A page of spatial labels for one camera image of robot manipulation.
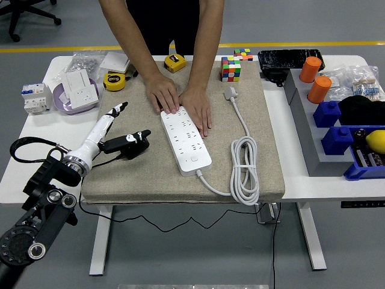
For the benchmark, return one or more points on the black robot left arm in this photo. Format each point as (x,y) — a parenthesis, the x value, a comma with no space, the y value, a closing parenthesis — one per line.
(57,176)

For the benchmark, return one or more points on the clear bag of screws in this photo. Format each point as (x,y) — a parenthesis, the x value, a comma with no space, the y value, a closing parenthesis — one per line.
(84,61)

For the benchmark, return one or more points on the black round knob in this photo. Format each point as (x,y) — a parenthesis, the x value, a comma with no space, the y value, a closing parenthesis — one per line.
(360,134)

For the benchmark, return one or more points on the black table control panel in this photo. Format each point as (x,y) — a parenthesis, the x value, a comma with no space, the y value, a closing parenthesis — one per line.
(361,204)

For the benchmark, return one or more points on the person's body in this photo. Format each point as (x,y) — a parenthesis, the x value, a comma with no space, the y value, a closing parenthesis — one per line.
(168,24)

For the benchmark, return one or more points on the white power strip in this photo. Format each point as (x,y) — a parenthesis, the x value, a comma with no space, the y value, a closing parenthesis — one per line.
(192,150)

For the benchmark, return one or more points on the black office chair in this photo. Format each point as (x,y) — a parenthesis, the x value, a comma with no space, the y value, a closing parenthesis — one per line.
(14,24)

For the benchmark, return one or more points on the small colourful puzzle cube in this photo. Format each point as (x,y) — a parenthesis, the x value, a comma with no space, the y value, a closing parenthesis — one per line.
(243,54)

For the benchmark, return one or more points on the white switch panel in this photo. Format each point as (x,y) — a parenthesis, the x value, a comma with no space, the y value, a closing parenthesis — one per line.
(76,79)

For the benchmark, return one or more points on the person's left forearm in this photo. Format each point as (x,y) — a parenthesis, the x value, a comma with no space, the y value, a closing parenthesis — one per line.
(206,45)

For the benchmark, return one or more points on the white circuit breaker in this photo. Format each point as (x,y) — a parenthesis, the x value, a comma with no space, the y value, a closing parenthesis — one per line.
(36,99)

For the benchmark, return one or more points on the blue peg block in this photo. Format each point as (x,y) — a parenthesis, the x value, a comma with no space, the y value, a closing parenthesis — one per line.
(337,141)
(326,116)

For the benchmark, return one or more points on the round yellow tape measure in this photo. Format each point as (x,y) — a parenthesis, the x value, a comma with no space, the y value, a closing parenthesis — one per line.
(114,82)

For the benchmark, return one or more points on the dark small parts row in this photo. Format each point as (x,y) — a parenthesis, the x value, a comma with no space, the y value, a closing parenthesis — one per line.
(370,159)

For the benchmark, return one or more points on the black pouch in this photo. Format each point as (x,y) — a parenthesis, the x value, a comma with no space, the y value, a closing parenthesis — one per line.
(273,76)

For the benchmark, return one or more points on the person's left hand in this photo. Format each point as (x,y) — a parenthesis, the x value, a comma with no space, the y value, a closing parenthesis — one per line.
(197,108)

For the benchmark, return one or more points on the clear plastic parts bag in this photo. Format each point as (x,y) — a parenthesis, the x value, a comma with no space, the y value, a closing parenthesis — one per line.
(340,78)

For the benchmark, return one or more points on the person's right forearm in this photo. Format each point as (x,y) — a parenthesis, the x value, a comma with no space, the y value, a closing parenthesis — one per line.
(129,39)

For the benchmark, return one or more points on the purple bowl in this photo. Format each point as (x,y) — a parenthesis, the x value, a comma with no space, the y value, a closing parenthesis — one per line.
(73,111)

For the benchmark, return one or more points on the metal under-table bracket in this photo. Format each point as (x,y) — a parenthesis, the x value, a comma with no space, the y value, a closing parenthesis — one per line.
(264,215)

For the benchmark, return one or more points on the white table leg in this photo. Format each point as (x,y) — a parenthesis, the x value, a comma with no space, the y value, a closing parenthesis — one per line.
(100,241)
(312,241)

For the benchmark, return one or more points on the large colourful puzzle cube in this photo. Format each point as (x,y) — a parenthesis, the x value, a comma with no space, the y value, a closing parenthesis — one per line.
(231,70)

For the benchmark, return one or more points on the black power adapter plug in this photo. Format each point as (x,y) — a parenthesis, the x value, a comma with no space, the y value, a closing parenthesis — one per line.
(135,152)

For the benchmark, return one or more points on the black crackled tray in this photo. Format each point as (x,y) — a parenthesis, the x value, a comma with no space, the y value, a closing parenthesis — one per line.
(282,60)

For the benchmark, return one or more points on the grey-brown fabric mat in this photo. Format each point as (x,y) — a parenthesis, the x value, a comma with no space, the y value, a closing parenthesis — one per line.
(135,180)

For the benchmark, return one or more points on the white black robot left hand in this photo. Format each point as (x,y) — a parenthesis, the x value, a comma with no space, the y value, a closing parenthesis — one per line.
(90,141)

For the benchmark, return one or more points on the blue plastic bin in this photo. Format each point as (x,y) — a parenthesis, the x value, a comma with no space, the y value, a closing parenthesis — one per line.
(361,173)

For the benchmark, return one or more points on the person's right hand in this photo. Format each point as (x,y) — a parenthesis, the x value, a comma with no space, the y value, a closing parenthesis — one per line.
(164,93)

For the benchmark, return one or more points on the yellow lemon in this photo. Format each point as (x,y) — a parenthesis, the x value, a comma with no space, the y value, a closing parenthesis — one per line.
(377,141)

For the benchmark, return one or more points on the flat white switch plate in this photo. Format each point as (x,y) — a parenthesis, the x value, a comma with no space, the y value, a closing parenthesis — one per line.
(114,61)

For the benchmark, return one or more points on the orange cylinder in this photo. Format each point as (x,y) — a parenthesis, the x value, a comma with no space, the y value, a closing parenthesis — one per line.
(319,90)
(309,70)

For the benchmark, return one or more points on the grey stepped block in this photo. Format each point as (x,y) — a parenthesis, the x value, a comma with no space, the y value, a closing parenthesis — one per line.
(306,129)

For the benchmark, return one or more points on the square yellow tape measure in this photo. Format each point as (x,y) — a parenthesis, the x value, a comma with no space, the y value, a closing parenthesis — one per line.
(174,64)

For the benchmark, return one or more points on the clear bag of resistors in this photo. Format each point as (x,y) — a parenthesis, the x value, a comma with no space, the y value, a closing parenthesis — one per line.
(365,87)

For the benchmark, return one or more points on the white wall socket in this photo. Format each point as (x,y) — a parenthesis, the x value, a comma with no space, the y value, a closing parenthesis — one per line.
(85,97)

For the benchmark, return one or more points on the black cloth bundle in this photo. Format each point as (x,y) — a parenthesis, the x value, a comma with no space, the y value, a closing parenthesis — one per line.
(361,110)

